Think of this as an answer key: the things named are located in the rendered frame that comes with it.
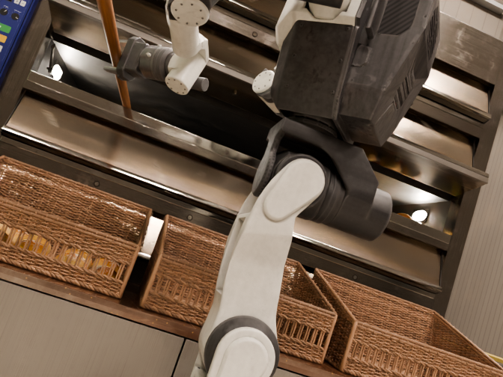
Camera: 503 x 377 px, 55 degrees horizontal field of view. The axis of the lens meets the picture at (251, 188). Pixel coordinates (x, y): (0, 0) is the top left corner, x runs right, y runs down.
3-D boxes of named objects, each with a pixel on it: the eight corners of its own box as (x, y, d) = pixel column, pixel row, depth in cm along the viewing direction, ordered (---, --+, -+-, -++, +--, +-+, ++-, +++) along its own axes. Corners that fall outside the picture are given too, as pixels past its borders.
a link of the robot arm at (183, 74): (143, 69, 120) (180, 75, 115) (164, 39, 124) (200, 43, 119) (161, 99, 129) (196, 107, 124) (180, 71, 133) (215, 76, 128)
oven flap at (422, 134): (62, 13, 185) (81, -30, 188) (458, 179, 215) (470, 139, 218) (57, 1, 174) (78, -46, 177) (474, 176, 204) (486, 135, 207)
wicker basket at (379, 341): (290, 334, 186) (312, 265, 190) (417, 376, 195) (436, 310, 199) (338, 372, 138) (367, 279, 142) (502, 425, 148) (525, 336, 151)
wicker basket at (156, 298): (137, 284, 175) (164, 212, 179) (278, 330, 185) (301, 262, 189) (136, 307, 128) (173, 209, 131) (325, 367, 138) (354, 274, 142)
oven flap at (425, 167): (47, -2, 164) (53, 31, 183) (488, 183, 194) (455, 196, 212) (50, -8, 165) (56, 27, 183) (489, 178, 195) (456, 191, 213)
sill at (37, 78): (30, 84, 181) (34, 74, 181) (441, 243, 211) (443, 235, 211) (26, 79, 175) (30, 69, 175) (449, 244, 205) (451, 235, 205)
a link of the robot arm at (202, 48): (171, 80, 124) (166, 44, 112) (188, 56, 128) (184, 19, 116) (194, 90, 123) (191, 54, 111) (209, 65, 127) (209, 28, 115)
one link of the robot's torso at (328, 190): (303, 221, 108) (319, 173, 110) (325, 221, 95) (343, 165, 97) (250, 202, 106) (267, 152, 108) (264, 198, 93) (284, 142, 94)
